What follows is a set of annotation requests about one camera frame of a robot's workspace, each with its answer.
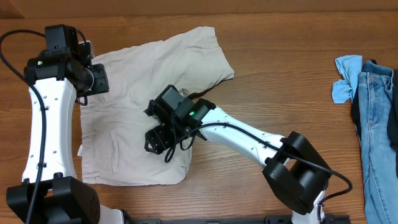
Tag beige shorts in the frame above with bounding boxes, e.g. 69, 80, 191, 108
79, 27, 234, 186

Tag blue denim jeans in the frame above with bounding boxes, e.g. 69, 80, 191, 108
357, 60, 397, 223

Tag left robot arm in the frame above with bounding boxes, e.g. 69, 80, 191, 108
6, 24, 131, 224

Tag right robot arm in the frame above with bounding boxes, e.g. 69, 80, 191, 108
144, 85, 331, 223

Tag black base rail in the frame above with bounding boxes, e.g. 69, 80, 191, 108
130, 215, 351, 224

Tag light blue cloth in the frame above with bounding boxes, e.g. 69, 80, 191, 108
331, 55, 363, 104

